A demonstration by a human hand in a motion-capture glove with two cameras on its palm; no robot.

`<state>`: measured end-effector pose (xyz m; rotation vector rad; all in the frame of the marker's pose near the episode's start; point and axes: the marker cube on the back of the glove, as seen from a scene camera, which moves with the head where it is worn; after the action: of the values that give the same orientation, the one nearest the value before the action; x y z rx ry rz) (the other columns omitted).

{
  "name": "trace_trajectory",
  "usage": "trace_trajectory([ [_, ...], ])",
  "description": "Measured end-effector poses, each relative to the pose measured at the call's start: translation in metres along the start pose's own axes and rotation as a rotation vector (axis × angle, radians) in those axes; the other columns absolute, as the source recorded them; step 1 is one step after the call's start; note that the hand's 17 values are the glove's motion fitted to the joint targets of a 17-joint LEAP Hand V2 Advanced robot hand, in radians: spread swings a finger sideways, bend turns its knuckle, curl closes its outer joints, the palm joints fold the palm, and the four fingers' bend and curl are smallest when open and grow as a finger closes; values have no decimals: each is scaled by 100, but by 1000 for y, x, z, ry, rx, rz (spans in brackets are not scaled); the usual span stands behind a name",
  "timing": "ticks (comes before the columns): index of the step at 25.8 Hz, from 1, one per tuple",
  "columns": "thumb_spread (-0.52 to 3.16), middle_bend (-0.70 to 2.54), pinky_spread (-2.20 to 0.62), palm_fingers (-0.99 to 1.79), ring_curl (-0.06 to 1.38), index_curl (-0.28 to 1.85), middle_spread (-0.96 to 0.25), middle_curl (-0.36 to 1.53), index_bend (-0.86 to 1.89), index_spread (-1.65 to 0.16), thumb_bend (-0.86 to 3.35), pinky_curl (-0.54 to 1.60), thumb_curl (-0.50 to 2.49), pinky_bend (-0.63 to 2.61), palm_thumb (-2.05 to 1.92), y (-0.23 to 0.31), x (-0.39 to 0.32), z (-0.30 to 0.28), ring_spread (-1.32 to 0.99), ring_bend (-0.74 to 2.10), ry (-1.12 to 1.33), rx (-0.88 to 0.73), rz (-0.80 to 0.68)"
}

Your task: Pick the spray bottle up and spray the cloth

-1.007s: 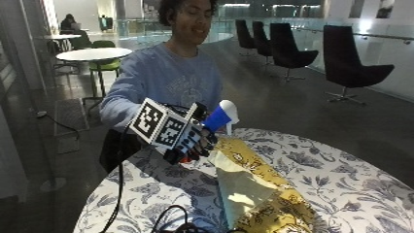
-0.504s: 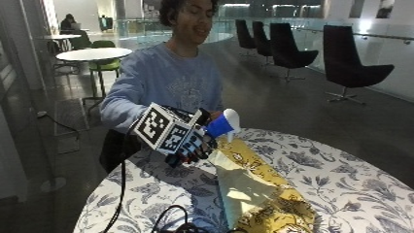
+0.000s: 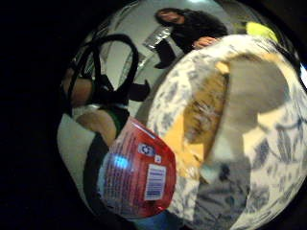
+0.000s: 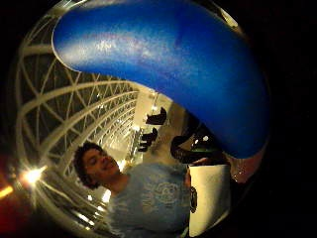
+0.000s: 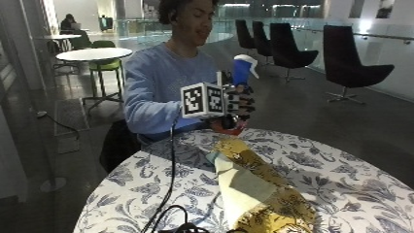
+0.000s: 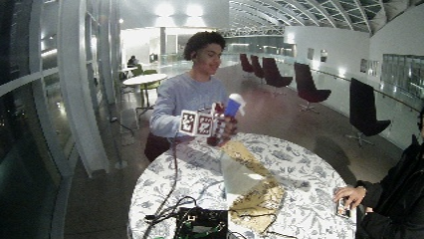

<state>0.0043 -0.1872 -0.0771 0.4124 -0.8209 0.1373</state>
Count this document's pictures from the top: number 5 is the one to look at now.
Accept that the yellow floral cloth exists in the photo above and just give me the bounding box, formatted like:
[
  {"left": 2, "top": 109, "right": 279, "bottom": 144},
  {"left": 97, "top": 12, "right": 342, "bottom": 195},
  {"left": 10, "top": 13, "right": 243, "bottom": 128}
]
[{"left": 210, "top": 137, "right": 318, "bottom": 233}]

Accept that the black lounge chair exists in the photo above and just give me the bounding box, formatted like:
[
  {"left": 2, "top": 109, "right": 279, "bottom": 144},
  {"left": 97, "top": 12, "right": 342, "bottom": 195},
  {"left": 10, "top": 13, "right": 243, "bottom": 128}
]
[
  {"left": 234, "top": 18, "right": 255, "bottom": 55},
  {"left": 269, "top": 22, "right": 319, "bottom": 83},
  {"left": 322, "top": 24, "right": 395, "bottom": 105},
  {"left": 251, "top": 20, "right": 274, "bottom": 65}
]

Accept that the red bowl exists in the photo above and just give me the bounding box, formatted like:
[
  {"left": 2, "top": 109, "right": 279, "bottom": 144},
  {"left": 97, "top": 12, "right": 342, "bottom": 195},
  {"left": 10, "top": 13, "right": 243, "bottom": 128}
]
[{"left": 209, "top": 119, "right": 249, "bottom": 136}]

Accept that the long black cable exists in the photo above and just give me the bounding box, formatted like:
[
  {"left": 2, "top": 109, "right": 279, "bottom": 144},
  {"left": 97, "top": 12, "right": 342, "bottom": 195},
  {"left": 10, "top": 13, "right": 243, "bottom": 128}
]
[{"left": 140, "top": 119, "right": 178, "bottom": 233}]

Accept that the small round side table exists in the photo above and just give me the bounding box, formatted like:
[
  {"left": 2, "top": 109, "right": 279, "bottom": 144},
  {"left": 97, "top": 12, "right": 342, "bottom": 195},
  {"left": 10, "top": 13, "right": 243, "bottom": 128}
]
[{"left": 32, "top": 33, "right": 82, "bottom": 52}]

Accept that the metal handrail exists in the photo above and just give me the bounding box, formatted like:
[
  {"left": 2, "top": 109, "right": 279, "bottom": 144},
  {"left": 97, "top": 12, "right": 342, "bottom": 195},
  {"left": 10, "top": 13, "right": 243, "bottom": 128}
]
[{"left": 293, "top": 26, "right": 414, "bottom": 46}]

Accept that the the person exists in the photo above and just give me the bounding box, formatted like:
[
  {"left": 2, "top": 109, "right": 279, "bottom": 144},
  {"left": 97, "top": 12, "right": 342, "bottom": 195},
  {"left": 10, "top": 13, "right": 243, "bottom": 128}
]
[{"left": 121, "top": 0, "right": 259, "bottom": 147}]

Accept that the pale green cloth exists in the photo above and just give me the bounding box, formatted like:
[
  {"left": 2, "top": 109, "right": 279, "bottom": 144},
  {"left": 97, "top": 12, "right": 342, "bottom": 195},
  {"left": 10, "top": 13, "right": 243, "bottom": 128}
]
[{"left": 205, "top": 151, "right": 278, "bottom": 229}]

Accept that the grey floor mat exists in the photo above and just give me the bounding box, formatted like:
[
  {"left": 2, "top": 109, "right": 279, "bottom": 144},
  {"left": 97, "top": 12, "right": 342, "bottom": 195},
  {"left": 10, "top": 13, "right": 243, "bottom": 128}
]
[{"left": 53, "top": 98, "right": 90, "bottom": 137}]

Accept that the blue floral tablecloth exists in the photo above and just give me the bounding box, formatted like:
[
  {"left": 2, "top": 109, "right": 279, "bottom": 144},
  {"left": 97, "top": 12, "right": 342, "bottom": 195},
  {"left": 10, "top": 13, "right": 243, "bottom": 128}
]
[{"left": 72, "top": 127, "right": 414, "bottom": 233}]

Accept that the green chair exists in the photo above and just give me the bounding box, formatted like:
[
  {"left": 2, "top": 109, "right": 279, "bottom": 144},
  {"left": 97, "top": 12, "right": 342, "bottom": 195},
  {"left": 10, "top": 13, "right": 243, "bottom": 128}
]
[{"left": 86, "top": 40, "right": 124, "bottom": 98}]

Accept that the looped black cable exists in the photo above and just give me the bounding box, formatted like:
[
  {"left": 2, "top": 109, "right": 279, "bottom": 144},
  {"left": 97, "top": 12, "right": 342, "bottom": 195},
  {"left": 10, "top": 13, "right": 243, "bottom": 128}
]
[{"left": 150, "top": 204, "right": 211, "bottom": 233}]

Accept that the round floor base plate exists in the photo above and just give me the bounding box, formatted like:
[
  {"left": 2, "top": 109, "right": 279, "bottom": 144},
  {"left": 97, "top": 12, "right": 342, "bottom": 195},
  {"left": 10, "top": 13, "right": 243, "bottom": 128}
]
[{"left": 38, "top": 177, "right": 69, "bottom": 194}]

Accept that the floor cable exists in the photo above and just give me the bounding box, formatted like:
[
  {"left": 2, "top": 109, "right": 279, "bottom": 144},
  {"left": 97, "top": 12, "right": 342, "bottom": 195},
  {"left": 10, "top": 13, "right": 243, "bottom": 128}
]
[{"left": 34, "top": 111, "right": 81, "bottom": 141}]

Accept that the white round table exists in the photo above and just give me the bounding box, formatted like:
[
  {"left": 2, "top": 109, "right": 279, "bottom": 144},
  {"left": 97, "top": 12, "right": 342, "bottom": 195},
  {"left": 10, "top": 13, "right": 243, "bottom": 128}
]
[{"left": 54, "top": 47, "right": 134, "bottom": 109}]

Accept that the black seat backrest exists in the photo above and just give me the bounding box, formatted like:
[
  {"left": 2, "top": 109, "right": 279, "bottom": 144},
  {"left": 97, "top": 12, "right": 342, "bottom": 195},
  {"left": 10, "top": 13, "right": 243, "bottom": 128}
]
[{"left": 98, "top": 118, "right": 142, "bottom": 175}]

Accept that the white marker cube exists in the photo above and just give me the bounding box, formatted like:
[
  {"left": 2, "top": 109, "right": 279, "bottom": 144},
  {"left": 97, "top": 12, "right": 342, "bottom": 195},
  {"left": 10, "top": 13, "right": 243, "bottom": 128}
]
[{"left": 180, "top": 82, "right": 227, "bottom": 119}]

